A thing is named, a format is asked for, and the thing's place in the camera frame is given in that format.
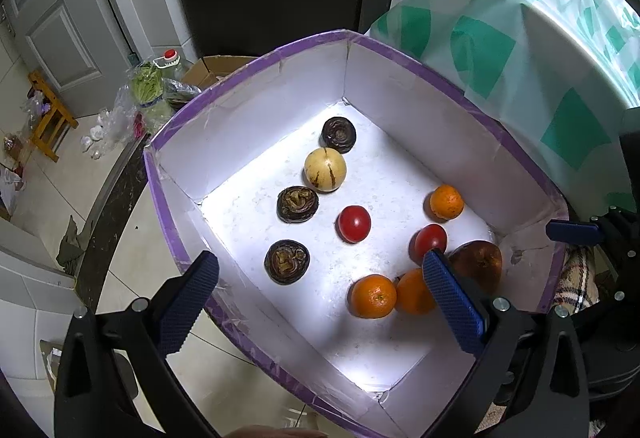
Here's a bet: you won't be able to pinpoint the bag of leafy greens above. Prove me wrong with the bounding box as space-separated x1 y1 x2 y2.
127 61 168 106

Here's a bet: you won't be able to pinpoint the pale yellow striped melon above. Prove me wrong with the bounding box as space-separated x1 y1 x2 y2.
304 147 347 192

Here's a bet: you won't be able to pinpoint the orange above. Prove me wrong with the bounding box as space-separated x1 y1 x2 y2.
395 268 438 315
430 185 465 221
348 274 398 320

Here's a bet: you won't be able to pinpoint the bag of dark greens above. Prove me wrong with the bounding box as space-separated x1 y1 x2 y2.
162 78 203 111

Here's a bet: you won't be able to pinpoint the cardboard box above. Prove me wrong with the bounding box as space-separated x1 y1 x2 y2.
181 56 256 92

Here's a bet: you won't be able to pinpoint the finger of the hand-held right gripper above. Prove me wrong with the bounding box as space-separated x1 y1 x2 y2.
546 208 636 247

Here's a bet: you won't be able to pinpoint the green white checked cloth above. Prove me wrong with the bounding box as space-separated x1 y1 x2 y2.
365 0 640 209

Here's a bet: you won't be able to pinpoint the dark brown round fruit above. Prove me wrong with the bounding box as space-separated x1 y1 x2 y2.
277 186 320 223
321 117 357 154
264 239 310 285

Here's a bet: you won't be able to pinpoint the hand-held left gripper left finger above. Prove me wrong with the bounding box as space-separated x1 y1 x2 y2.
52 249 221 438

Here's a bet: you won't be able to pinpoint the reddish brown round fruit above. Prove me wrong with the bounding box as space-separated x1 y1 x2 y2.
448 241 503 296

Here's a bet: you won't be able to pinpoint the grey green rag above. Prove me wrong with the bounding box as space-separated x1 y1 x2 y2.
55 215 93 276

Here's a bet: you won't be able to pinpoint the red-capped clear bottle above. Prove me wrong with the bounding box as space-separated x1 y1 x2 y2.
152 48 190 82

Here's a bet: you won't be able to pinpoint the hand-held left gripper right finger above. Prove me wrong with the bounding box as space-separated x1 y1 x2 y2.
421 248 591 438

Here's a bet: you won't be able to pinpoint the red tomato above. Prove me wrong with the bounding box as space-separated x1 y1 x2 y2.
336 205 372 244
409 224 448 266

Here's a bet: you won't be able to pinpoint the clear plastic bag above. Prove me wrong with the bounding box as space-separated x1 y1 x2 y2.
20 88 51 129

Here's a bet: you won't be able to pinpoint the wooden stool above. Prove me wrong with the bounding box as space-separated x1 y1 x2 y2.
27 71 80 163

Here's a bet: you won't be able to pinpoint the brown food bag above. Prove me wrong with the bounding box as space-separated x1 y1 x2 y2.
2 133 26 164

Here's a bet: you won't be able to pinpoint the purple-rimmed white box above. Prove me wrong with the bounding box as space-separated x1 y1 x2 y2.
143 29 571 438

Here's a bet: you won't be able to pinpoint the white cabinet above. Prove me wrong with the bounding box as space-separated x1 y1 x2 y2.
0 218 96 384

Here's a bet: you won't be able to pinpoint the plaid cloth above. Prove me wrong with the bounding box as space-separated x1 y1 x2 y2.
552 245 601 314

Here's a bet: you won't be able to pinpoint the crumpled clear plastic bags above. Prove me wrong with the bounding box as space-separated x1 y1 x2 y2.
80 88 151 160

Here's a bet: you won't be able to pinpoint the white panelled door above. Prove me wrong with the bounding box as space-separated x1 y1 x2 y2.
5 0 133 119

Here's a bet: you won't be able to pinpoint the white plastic bag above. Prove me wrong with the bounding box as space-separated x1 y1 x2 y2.
0 165 27 211

